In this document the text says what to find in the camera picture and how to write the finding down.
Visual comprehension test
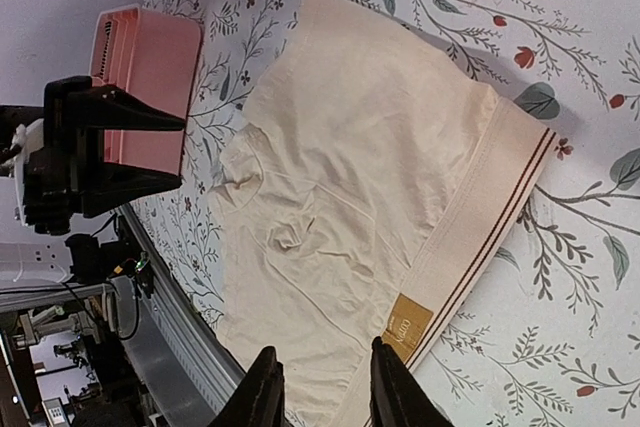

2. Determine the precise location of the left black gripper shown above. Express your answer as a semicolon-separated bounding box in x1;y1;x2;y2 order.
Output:
22;76;186;235

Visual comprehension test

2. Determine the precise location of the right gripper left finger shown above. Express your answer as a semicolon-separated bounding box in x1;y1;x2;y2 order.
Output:
208;346;285;427

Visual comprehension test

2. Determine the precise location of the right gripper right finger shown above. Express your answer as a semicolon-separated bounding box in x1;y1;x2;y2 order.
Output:
370;337;453;427

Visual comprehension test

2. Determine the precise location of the cream garment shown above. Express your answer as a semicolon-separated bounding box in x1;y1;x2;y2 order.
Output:
205;0;559;381

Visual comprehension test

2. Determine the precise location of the pink divided organizer box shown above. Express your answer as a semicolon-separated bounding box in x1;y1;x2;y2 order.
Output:
89;5;202;175

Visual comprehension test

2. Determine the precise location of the floral patterned table mat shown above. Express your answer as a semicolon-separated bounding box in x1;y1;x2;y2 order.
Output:
134;0;639;426

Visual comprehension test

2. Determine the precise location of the aluminium front rail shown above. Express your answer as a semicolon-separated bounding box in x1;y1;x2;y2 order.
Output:
116;205;244;426

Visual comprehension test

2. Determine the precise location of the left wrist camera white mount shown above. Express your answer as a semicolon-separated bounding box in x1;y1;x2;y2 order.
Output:
1;118;44;226

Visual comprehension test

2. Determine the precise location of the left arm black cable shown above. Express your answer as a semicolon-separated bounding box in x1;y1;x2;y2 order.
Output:
0;281;144;343

